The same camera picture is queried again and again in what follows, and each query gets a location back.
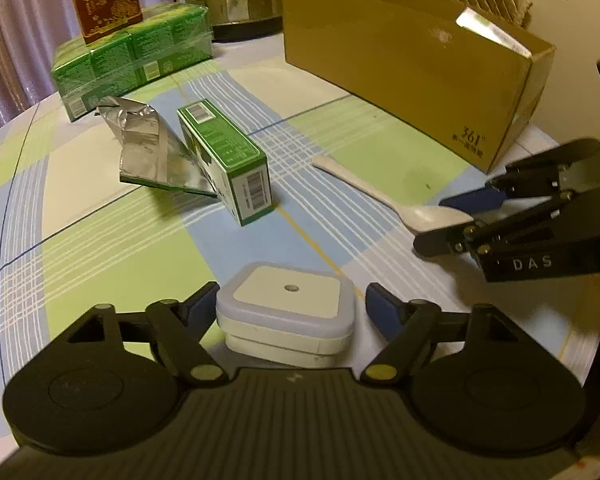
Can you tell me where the white plastic spoon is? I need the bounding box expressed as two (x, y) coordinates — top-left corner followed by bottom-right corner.
(311, 154), (477, 235)

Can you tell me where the white night light plug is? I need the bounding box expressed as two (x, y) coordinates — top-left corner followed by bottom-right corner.
(215, 262), (356, 368)

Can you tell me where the green medicine box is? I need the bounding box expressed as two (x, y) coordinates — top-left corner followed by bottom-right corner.
(178, 99), (274, 226)

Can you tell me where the silver foil bag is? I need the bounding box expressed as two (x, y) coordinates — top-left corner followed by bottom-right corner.
(97, 96), (216, 197)

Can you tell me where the large open cardboard box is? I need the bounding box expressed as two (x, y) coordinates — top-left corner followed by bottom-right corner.
(283, 0), (556, 172)

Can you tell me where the green tissue multipack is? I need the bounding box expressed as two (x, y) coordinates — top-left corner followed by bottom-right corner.
(50, 2), (213, 122)

